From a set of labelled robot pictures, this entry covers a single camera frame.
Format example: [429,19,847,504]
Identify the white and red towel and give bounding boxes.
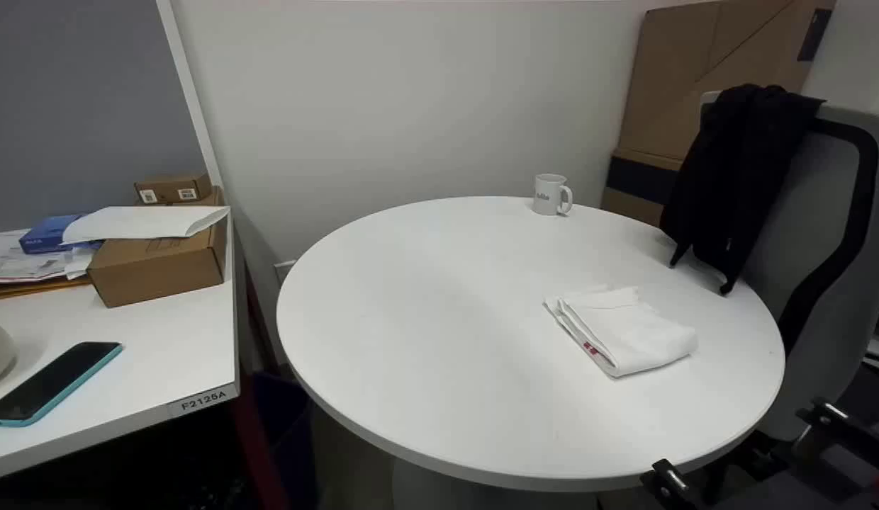
[542,284,704,382]

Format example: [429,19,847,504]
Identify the white mug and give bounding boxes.
[531,171,576,217]

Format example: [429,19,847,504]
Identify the small labelled cardboard box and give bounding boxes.
[133,171,225,209]

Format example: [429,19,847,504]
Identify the brown cardboard box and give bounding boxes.
[86,217,229,308]

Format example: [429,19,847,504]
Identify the large flat cardboard sheet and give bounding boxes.
[598,0,837,229]

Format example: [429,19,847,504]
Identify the white office desk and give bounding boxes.
[0,216,245,484]

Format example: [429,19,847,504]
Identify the white paper envelope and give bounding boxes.
[59,203,233,249]

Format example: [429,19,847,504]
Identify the black jacket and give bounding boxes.
[659,81,827,298]

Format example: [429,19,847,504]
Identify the grey partition panel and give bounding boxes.
[0,0,209,234]

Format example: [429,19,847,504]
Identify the blue packet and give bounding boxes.
[16,213,83,259]

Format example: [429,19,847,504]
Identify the grey office chair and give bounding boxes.
[701,87,879,448]

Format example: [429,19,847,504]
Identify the phone with teal case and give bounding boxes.
[0,339,128,431]

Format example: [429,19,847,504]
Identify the loose white papers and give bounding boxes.
[0,226,96,290]

